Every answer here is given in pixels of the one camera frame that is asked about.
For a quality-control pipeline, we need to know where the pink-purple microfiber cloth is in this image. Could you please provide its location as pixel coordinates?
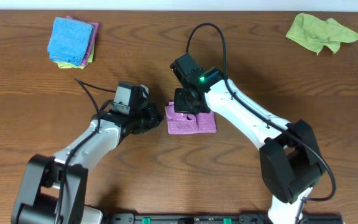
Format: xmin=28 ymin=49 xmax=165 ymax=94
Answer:
xmin=165 ymin=101 xmax=217 ymax=135

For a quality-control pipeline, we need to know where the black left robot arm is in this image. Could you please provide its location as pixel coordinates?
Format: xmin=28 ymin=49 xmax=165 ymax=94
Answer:
xmin=11 ymin=82 xmax=163 ymax=224

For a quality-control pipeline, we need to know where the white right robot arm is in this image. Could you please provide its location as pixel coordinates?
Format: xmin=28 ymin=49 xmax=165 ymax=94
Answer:
xmin=170 ymin=54 xmax=327 ymax=223

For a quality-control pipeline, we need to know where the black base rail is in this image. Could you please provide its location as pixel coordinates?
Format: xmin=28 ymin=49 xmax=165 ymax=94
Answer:
xmin=104 ymin=213 xmax=344 ymax=224

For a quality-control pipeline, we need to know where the folded light green cloth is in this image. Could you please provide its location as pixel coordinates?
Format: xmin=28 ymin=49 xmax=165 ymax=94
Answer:
xmin=56 ymin=45 xmax=94 ymax=70

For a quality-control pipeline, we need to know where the folded blue cloth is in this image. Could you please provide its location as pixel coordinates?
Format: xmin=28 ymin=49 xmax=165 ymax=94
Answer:
xmin=47 ymin=17 xmax=93 ymax=66

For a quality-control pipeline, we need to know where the folded purple cloth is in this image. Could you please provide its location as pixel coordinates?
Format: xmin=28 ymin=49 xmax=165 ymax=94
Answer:
xmin=63 ymin=17 xmax=99 ymax=65

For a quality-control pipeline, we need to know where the crumpled green cloth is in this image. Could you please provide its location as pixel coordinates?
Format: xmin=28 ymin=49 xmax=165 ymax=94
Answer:
xmin=286 ymin=13 xmax=358 ymax=55

